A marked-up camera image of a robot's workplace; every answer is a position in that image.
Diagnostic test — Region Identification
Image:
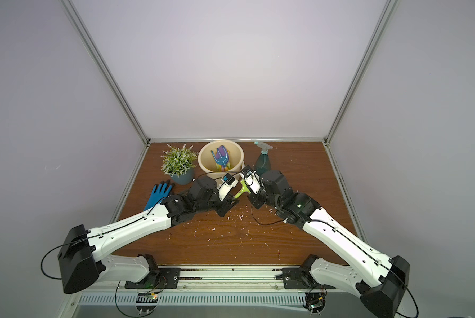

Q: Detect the teal spray bottle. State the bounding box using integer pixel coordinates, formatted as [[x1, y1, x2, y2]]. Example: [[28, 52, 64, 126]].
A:
[[254, 141, 273, 176]]

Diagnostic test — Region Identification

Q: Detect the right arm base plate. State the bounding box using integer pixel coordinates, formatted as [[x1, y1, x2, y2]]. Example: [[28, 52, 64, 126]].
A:
[[275, 268, 321, 290]]

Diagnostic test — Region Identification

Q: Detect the blue gardening glove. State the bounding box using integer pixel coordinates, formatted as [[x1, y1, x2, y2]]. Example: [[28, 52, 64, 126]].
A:
[[144, 180, 175, 211]]

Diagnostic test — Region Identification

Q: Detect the aluminium front rail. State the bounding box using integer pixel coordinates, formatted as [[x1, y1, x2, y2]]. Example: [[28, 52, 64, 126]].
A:
[[68, 265, 395, 294]]

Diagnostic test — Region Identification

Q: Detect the green rake wooden handle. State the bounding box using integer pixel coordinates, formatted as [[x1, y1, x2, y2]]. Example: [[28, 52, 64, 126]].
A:
[[234, 179, 251, 200]]

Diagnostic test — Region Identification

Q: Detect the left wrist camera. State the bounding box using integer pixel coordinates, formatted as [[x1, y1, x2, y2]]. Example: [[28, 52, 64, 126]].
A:
[[218, 173, 238, 201]]

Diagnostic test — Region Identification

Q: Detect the cream plastic bucket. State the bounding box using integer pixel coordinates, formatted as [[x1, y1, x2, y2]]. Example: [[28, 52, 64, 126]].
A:
[[198, 140, 244, 180]]

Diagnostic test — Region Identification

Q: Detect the purple trowel pink handle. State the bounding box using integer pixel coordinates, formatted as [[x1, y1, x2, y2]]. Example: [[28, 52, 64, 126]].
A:
[[216, 145, 230, 170]]

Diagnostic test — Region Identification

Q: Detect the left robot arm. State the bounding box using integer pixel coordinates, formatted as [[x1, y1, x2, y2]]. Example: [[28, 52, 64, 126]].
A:
[[57, 174, 238, 294]]

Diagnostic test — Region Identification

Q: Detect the artificial green potted plant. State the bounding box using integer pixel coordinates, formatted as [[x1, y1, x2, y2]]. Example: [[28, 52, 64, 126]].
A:
[[162, 144, 198, 186]]

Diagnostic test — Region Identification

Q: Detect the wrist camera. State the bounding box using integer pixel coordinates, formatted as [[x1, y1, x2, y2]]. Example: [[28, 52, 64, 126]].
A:
[[218, 173, 238, 201], [240, 166, 261, 195]]

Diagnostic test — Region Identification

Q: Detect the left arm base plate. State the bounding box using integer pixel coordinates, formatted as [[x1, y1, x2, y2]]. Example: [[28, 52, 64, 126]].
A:
[[124, 268, 181, 290]]

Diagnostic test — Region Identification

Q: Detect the blue rake yellow handle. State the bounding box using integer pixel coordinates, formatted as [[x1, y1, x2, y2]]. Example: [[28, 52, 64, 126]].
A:
[[211, 147, 228, 172]]

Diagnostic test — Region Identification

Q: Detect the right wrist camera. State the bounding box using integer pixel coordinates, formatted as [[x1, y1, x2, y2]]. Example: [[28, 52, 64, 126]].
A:
[[240, 166, 261, 195]]

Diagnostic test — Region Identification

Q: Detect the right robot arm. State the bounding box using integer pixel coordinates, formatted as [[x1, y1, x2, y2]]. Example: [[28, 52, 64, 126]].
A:
[[241, 167, 410, 317]]

